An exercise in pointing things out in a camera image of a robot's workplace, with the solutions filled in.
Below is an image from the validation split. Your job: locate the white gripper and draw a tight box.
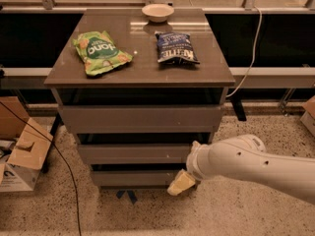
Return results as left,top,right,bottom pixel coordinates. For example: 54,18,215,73
167,141,210,196

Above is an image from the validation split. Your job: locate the grey bottom drawer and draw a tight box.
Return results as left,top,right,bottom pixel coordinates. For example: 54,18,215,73
91,170,178,188

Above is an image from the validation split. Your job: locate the grey drawer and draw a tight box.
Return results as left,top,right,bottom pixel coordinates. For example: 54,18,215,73
91,170,178,188
59,106,222,134
78,142,198,164

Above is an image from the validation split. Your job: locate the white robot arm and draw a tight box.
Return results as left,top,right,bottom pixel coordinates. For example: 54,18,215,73
167,134,315,205

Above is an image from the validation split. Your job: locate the grey middle drawer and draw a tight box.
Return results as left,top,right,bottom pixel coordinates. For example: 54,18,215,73
78,142,198,164

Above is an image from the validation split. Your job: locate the grey drawer cabinet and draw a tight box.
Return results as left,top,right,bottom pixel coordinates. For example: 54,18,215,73
45,9,234,173

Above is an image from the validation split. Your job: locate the grey top drawer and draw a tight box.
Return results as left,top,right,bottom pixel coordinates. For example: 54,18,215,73
59,106,222,134

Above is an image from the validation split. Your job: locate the open cardboard box left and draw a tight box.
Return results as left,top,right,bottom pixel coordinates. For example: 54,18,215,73
0,96,53,192

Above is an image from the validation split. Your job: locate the blue tape mark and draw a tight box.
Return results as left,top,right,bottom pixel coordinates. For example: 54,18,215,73
116,190,138,205

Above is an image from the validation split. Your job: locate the blue Kettle chips bag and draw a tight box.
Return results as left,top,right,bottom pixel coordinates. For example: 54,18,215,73
155,31,200,64

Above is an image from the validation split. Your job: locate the cardboard box right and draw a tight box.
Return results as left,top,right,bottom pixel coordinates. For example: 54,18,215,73
300,95,315,137

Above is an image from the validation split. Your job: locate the green snack bag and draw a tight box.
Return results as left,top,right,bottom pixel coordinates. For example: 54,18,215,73
73,31,133,77

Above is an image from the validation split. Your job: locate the white bowl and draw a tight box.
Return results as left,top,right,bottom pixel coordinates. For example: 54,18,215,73
142,4,174,23

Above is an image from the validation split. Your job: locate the white cable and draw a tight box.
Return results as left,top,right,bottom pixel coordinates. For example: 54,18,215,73
225,6,264,99

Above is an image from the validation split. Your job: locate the black cable on floor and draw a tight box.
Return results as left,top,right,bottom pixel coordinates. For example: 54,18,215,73
0,100,83,236

